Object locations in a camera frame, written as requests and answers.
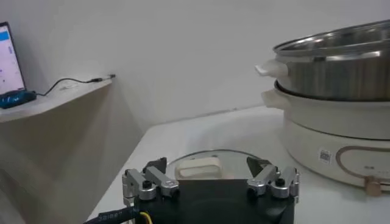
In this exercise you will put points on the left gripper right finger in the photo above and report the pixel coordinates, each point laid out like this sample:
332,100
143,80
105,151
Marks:
266,176

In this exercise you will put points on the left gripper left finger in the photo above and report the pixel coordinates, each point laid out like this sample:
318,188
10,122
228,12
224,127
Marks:
138,181

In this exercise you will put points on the stainless steel steamer basket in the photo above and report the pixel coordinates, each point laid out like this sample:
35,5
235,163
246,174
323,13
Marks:
335,79

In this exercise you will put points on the round glass pot lid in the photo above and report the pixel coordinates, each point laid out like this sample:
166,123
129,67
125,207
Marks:
199,167

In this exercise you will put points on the cream electric cooker base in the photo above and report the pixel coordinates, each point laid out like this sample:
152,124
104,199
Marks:
320,121

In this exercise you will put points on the white side desk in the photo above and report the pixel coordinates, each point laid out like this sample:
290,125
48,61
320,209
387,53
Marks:
55,146

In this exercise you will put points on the blue computer mouse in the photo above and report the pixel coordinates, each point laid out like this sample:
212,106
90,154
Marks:
13,99

